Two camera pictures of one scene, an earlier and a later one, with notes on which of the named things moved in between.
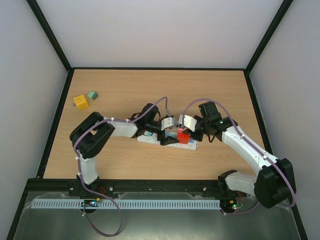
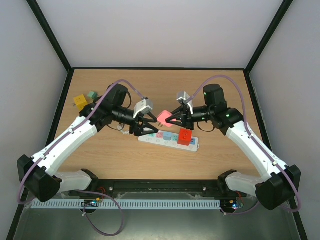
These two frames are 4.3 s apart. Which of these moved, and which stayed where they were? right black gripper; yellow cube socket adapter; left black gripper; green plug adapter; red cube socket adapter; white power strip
Moved: left black gripper; right black gripper
Stayed: red cube socket adapter; white power strip; green plug adapter; yellow cube socket adapter
